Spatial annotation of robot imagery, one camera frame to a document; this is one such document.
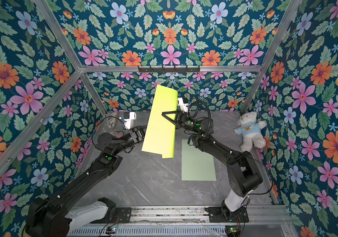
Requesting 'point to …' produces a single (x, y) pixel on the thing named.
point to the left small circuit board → (111, 230)
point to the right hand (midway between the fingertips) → (163, 118)
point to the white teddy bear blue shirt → (250, 129)
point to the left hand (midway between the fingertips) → (154, 130)
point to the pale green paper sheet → (196, 165)
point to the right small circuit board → (234, 229)
